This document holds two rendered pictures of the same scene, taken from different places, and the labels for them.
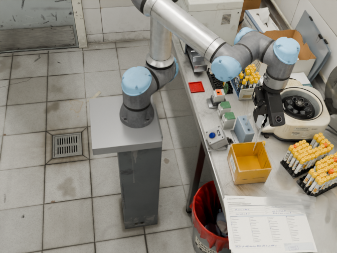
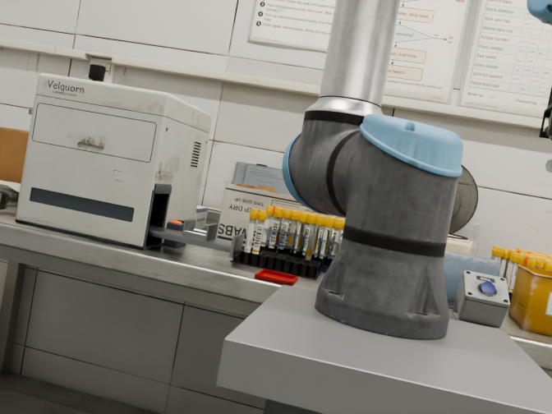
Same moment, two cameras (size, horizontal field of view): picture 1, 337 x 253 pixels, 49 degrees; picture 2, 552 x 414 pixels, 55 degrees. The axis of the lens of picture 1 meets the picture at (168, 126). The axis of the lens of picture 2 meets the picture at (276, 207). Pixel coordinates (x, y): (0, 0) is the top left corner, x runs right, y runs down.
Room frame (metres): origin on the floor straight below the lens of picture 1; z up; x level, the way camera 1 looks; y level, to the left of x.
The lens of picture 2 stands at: (0.94, 0.75, 1.05)
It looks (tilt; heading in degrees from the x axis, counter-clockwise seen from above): 3 degrees down; 294
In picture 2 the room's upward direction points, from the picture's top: 10 degrees clockwise
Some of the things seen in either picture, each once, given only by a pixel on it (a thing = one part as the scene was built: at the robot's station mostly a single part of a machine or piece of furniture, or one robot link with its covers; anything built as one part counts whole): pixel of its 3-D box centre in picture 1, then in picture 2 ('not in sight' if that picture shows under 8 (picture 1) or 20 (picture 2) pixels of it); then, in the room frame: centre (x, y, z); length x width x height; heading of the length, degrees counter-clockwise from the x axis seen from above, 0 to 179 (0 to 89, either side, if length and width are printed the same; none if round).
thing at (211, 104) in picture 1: (217, 101); not in sight; (1.21, -0.22, 0.89); 0.09 x 0.05 x 0.04; 103
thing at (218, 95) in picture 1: (218, 97); not in sight; (1.21, -0.22, 0.92); 0.05 x 0.04 x 0.06; 103
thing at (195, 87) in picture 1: (196, 87); (277, 277); (1.31, -0.12, 0.88); 0.07 x 0.07 x 0.01; 14
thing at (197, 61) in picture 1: (196, 54); (188, 232); (1.51, -0.11, 0.92); 0.21 x 0.07 x 0.05; 14
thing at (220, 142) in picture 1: (220, 137); (479, 296); (0.98, -0.23, 0.92); 0.13 x 0.07 x 0.08; 104
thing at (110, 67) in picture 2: not in sight; (101, 72); (2.22, -0.54, 1.29); 0.09 x 0.01 x 0.09; 14
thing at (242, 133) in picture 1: (243, 131); (465, 282); (1.01, -0.32, 0.92); 0.10 x 0.07 x 0.10; 16
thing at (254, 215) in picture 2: (221, 73); (281, 241); (1.36, -0.24, 0.93); 0.17 x 0.09 x 0.11; 15
